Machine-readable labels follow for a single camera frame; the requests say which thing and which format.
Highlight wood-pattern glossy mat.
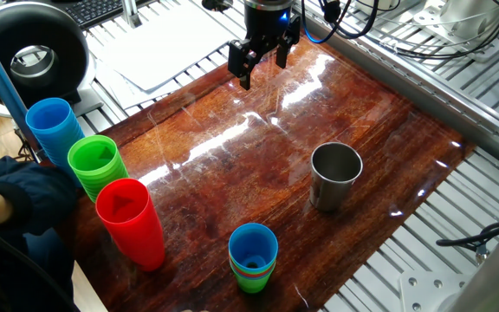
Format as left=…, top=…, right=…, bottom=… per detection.
left=56, top=32, right=478, bottom=312

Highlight short mixed-colour cup stack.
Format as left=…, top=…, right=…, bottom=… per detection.
left=227, top=222, right=280, bottom=295

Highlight black cable with clamp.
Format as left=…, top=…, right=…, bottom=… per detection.
left=435, top=221, right=499, bottom=265

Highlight blue cable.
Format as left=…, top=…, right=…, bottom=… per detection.
left=300, top=0, right=335, bottom=45

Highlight stainless steel cup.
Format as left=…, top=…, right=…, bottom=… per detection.
left=309, top=141, right=364, bottom=213

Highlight blue plastic cup stack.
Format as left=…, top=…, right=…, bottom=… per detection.
left=24, top=96, right=87, bottom=187

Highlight person's left forearm navy sleeve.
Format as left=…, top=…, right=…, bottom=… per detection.
left=0, top=149, right=80, bottom=237

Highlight black keyboard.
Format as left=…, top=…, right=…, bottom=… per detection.
left=61, top=0, right=155, bottom=30

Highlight green plastic cup stack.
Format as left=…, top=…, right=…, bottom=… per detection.
left=67, top=134, right=130, bottom=204

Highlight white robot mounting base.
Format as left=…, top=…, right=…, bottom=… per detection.
left=412, top=0, right=499, bottom=64

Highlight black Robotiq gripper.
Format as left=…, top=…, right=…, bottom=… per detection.
left=227, top=3, right=301, bottom=91

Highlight red plastic cup stack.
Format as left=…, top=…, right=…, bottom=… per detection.
left=94, top=178, right=166, bottom=273

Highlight black cable with plug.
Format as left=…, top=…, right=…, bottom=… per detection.
left=317, top=0, right=381, bottom=41

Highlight black round knob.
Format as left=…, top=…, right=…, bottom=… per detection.
left=201, top=0, right=234, bottom=12

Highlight aluminium extrusion rail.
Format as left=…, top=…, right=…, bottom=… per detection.
left=295, top=8, right=499, bottom=162

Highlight silver metal stand post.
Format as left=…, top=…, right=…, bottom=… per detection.
left=121, top=0, right=143, bottom=29

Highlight person's body dark clothes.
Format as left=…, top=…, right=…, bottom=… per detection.
left=0, top=211, right=81, bottom=312

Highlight white paper sheet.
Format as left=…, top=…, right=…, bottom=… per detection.
left=101, top=3, right=237, bottom=93
left=87, top=34, right=182, bottom=112

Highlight black cable bundle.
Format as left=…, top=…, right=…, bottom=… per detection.
left=361, top=0, right=499, bottom=61

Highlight white perforated metal plate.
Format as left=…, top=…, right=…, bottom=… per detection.
left=399, top=270, right=474, bottom=312

